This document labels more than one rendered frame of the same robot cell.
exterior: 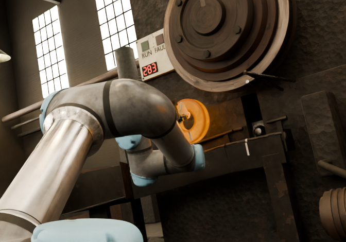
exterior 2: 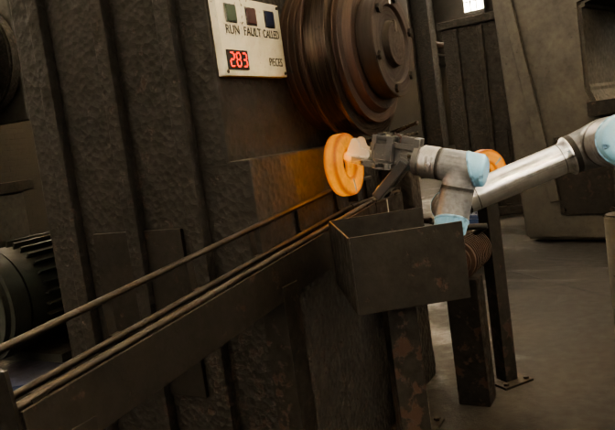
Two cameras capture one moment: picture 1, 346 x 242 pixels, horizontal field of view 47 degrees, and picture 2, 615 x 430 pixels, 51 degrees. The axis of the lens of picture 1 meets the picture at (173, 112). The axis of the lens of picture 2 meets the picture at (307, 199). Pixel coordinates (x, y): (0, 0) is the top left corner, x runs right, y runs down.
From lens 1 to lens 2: 224 cm
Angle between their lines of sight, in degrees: 95
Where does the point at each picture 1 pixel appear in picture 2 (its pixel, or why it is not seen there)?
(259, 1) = not seen: hidden behind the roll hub
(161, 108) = not seen: hidden behind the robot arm
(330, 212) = (476, 252)
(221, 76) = (375, 117)
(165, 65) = (257, 63)
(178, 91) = (264, 114)
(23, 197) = not seen: outside the picture
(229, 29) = (402, 69)
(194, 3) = (382, 19)
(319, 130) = (416, 191)
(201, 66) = (372, 98)
